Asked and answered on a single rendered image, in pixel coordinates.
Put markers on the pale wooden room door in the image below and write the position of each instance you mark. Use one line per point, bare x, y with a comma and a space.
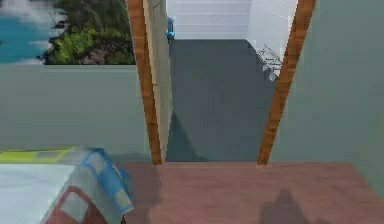
160, 76

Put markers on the bed with patchwork blanket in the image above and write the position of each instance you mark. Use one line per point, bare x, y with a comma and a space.
50, 190

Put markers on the orange wooden door frame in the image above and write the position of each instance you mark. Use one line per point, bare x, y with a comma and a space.
145, 86

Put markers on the landscape picture on wall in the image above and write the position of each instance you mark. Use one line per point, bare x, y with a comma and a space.
83, 33

